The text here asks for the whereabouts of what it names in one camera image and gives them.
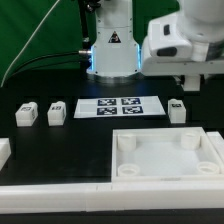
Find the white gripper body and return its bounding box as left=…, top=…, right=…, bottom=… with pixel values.
left=141, top=11, right=224, bottom=76

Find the white square tabletop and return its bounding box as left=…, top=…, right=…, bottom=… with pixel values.
left=111, top=127, right=224, bottom=182

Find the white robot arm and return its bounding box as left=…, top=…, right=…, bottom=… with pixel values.
left=83, top=0, right=224, bottom=78

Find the white marker sheet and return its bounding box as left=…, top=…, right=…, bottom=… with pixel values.
left=74, top=96, right=165, bottom=118

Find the green backdrop curtain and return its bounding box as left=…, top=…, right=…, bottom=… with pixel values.
left=0, top=0, right=179, bottom=84

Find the white right fence wall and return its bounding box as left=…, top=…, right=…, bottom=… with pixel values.
left=207, top=132, right=224, bottom=160

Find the white fence wall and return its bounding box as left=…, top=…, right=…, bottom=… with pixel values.
left=0, top=138, right=11, bottom=171
left=0, top=181, right=224, bottom=214
left=207, top=132, right=224, bottom=160

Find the white cable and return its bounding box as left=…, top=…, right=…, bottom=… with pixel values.
left=0, top=0, right=63, bottom=88

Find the white front fence wall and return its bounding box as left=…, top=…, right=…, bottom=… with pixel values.
left=0, top=181, right=224, bottom=214

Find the black cable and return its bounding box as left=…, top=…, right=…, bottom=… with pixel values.
left=6, top=50, right=88, bottom=83

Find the white left fence wall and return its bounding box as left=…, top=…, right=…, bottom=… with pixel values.
left=0, top=138, right=11, bottom=171

